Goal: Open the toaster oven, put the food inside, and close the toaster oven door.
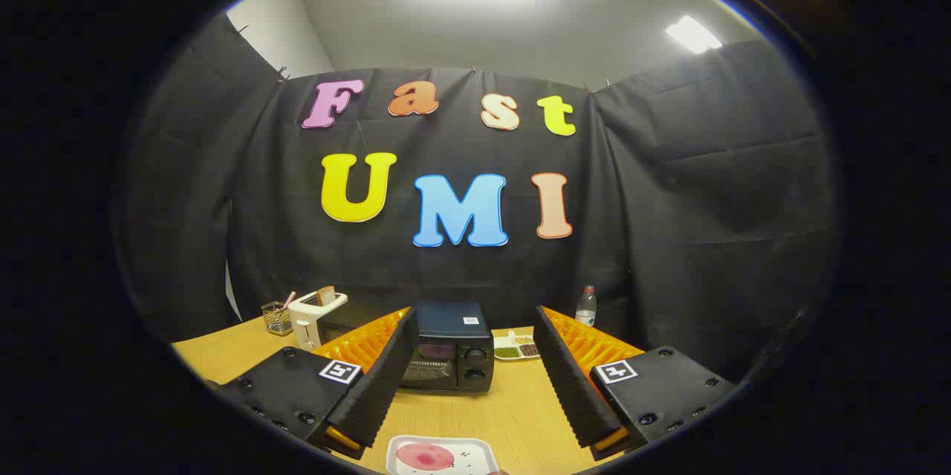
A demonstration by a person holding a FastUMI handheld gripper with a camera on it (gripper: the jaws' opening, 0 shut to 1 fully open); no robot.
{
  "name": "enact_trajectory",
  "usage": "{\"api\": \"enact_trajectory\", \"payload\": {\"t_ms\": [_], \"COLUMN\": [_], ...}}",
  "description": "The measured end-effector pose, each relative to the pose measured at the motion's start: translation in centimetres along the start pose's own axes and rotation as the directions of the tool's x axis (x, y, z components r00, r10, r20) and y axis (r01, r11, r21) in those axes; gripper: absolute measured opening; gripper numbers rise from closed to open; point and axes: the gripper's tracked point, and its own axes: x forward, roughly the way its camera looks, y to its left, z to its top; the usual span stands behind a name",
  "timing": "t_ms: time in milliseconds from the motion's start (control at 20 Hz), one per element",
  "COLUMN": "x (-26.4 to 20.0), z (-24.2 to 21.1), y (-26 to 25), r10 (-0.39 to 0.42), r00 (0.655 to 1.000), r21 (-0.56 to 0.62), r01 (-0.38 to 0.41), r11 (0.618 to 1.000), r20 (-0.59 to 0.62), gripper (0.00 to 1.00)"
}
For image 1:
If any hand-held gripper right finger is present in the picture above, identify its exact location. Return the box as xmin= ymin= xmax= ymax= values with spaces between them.
xmin=533 ymin=305 xmax=738 ymax=461

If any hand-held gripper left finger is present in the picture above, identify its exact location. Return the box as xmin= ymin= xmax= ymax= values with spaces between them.
xmin=215 ymin=306 xmax=420 ymax=461

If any pink ham slice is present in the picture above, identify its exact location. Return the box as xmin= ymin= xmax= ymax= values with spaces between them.
xmin=396 ymin=443 xmax=455 ymax=471

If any black toaster oven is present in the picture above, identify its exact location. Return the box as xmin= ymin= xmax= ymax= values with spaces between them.
xmin=321 ymin=302 xmax=496 ymax=394

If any white square plate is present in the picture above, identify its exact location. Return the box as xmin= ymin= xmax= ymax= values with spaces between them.
xmin=386 ymin=436 xmax=500 ymax=475

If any white pop-up toaster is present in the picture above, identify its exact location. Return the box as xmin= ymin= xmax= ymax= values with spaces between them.
xmin=288 ymin=289 xmax=348 ymax=352

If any white divided bean dish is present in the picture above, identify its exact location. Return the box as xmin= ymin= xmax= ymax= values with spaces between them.
xmin=493 ymin=332 xmax=541 ymax=361

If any clear glass cup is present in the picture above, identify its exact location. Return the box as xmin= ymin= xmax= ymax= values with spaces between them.
xmin=262 ymin=301 xmax=294 ymax=336

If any black backdrop cloth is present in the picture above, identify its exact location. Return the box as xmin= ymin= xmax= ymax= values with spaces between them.
xmin=111 ymin=14 xmax=842 ymax=387

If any small ceiling light panel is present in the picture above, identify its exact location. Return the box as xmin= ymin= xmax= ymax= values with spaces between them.
xmin=665 ymin=15 xmax=723 ymax=54

